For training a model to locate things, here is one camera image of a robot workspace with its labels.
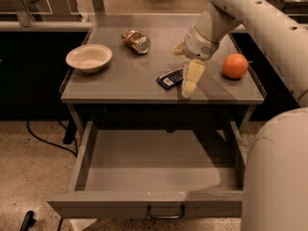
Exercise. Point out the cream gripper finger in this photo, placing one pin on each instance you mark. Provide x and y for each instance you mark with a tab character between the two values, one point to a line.
192	73
179	48

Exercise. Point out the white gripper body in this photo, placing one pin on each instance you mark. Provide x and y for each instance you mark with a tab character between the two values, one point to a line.
197	45

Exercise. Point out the blue rxbar wrapper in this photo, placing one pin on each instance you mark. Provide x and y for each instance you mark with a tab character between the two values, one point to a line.
171	79

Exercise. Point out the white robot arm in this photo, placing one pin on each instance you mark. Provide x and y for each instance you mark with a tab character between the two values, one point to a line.
275	195

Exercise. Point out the grey open top drawer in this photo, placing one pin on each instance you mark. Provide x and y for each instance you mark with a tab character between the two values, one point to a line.
119	173

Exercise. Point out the orange fruit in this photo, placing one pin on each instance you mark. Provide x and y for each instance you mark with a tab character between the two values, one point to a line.
235	66

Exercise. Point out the lying metal can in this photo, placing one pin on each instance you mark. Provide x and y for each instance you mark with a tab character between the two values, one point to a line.
136	40

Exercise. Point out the grey cabinet table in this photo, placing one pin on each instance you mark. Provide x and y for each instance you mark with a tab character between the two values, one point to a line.
124	95

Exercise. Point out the white ceramic bowl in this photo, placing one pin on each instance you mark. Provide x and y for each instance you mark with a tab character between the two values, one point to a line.
89	58

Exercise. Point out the black object on floor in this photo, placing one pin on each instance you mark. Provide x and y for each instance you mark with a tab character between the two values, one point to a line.
28	222

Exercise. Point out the black drawer handle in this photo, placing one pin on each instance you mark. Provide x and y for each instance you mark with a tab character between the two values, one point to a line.
166	212

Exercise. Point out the white horizontal rail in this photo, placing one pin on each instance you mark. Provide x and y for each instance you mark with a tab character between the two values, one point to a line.
43	26

